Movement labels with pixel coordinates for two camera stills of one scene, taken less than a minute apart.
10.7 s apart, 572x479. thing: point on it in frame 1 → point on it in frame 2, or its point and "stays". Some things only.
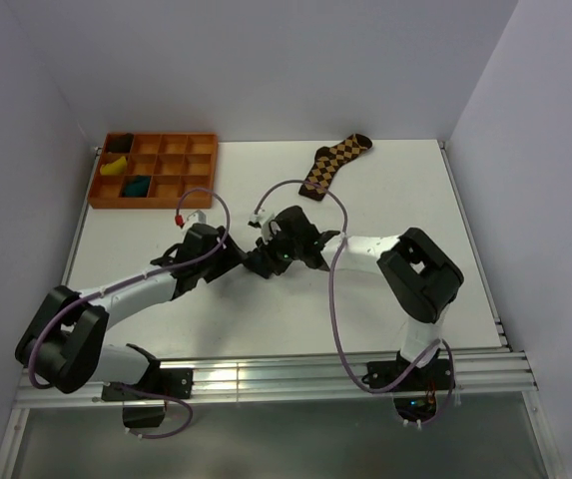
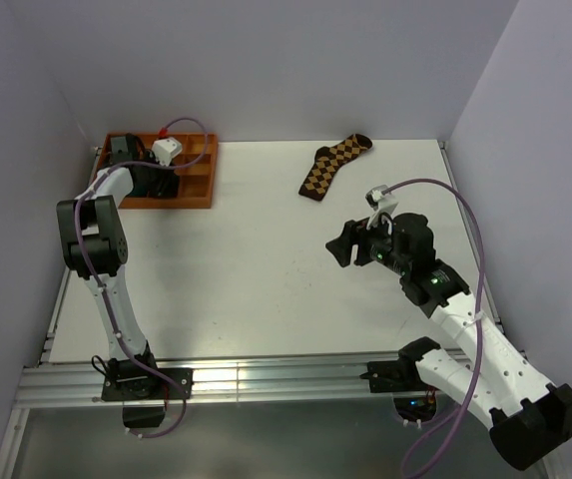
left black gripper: [230, 256] → [164, 183]
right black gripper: [268, 249] → [341, 245]
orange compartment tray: [175, 162] stays
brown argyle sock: [326, 162] stays
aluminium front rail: [248, 379] stays
